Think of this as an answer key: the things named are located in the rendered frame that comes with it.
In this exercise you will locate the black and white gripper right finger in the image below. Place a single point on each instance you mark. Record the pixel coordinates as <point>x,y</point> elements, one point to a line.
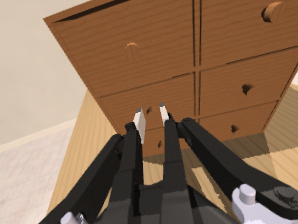
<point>257,198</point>

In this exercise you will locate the small brown chest of drawers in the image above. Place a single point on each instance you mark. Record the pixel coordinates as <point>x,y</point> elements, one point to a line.
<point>92,6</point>

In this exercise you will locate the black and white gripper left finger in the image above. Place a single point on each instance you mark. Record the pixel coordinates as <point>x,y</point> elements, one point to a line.
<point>84,202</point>

